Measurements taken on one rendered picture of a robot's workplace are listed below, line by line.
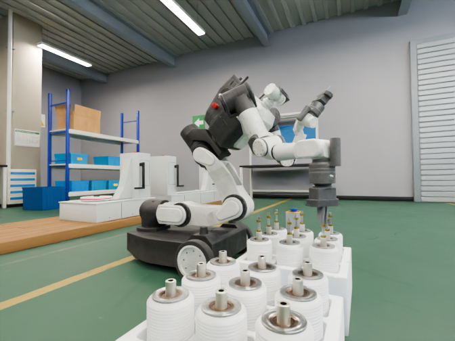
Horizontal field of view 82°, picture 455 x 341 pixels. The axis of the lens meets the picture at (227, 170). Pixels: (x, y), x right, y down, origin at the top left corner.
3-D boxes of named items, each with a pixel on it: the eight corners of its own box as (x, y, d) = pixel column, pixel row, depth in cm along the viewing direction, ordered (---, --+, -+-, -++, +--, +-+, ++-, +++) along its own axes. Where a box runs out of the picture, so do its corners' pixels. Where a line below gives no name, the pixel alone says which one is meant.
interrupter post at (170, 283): (162, 298, 54) (162, 281, 54) (169, 293, 56) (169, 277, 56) (171, 300, 53) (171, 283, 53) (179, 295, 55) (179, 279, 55)
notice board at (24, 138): (13, 145, 543) (14, 128, 544) (39, 147, 587) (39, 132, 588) (14, 145, 542) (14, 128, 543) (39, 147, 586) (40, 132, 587)
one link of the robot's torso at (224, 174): (229, 227, 137) (185, 156, 149) (242, 222, 153) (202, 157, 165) (251, 211, 132) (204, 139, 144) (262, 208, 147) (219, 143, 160)
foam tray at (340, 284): (233, 309, 98) (233, 260, 99) (267, 275, 133) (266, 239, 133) (348, 337, 80) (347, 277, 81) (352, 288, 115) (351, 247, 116)
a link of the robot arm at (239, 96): (231, 116, 115) (219, 91, 118) (234, 123, 124) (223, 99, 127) (256, 105, 115) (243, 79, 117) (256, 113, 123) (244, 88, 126)
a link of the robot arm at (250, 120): (252, 164, 115) (231, 120, 119) (273, 158, 122) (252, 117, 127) (267, 152, 105) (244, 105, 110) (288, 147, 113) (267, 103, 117)
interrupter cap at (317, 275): (288, 278, 63) (288, 275, 63) (295, 268, 70) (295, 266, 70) (321, 283, 60) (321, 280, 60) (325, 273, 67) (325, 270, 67)
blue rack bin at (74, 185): (54, 191, 517) (54, 180, 517) (72, 190, 552) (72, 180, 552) (71, 191, 497) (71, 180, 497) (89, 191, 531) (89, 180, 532)
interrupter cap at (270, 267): (243, 270, 69) (243, 268, 69) (253, 262, 75) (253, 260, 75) (271, 275, 65) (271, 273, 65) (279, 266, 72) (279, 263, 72)
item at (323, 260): (326, 308, 84) (326, 251, 85) (304, 296, 93) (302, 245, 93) (345, 300, 89) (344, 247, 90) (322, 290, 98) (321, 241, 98)
